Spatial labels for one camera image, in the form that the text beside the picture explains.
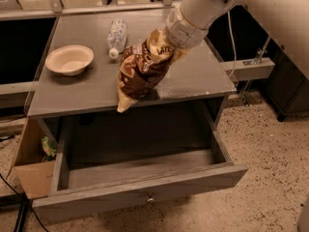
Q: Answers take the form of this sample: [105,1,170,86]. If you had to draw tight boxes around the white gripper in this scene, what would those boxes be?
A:
[150,6,208,62]

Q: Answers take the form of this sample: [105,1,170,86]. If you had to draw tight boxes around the brown chip bag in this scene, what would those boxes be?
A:
[117,31,175,113]

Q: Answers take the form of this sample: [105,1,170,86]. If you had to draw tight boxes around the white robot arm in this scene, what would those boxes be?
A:
[158,0,309,232]

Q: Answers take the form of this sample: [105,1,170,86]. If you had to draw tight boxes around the grey open top drawer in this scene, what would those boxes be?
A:
[33,101,247,220]

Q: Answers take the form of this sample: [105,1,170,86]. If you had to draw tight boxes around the grey wooden cabinet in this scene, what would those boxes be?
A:
[24,7,239,140]

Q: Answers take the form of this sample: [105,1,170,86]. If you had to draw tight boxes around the clear plastic water bottle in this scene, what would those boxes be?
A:
[107,19,127,59]

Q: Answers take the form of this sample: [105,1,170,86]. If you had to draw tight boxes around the white paper bowl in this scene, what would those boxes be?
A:
[45,45,94,76]

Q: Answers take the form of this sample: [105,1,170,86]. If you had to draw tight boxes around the green snack packet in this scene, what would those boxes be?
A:
[41,136,57,157]

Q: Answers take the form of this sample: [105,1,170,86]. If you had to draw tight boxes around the brown cardboard box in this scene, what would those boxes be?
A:
[13,119,55,199]

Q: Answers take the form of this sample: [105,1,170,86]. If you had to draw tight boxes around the white hanging cable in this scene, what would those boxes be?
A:
[227,11,239,84]

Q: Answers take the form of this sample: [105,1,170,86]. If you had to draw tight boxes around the black floor cable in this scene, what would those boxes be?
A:
[0,172,50,232]

